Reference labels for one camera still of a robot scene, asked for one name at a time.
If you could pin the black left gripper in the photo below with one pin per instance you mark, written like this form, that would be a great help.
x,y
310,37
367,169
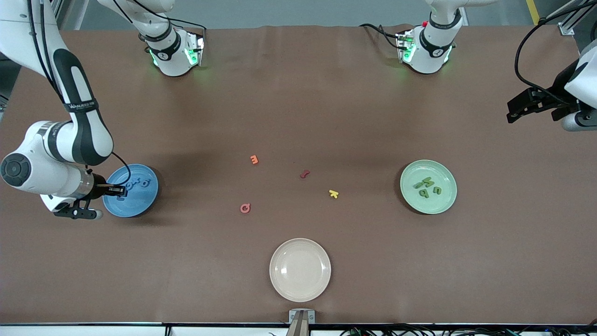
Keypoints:
x,y
556,94

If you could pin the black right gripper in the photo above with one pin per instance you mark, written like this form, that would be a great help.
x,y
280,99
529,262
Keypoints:
x,y
99,188

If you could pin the blue foam letter E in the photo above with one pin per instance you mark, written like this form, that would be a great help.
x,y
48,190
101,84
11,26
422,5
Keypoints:
x,y
120,198

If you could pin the blue foam letter X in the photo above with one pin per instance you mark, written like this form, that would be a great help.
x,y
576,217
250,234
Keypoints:
x,y
135,181

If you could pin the blue foam digit six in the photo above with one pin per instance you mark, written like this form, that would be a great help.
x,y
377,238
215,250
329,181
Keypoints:
x,y
143,183

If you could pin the green foam letter N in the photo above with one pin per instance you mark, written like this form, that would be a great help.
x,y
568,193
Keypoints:
x,y
428,180

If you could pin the green foam letter P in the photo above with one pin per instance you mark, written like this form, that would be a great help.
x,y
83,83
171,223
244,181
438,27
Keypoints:
x,y
423,193

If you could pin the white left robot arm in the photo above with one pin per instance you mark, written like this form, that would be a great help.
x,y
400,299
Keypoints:
x,y
431,46

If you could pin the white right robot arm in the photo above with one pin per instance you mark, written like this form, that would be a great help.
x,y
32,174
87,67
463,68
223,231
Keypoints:
x,y
84,135

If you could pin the blue plate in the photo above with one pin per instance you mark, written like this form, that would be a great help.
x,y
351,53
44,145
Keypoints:
x,y
135,205

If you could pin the pink foam letter Q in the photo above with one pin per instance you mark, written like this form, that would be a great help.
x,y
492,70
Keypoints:
x,y
242,208

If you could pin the light green plate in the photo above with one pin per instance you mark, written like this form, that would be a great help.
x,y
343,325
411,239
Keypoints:
x,y
443,203

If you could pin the white table edge panel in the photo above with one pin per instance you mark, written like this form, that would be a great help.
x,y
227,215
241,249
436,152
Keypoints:
x,y
93,331

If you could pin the red foam letter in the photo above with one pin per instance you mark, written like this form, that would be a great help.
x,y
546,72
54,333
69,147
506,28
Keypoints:
x,y
304,174

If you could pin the cream plate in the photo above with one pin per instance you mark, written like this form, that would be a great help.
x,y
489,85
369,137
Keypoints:
x,y
300,269

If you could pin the brown table cover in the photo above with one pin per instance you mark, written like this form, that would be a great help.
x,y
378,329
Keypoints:
x,y
298,93

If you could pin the yellow foam letter K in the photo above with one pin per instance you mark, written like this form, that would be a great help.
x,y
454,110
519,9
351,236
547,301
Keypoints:
x,y
333,193

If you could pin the aluminium frame post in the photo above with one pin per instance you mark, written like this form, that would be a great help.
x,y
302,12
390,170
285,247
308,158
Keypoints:
x,y
566,29

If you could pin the grey metal camera bracket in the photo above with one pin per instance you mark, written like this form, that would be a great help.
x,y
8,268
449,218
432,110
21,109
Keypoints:
x,y
301,318

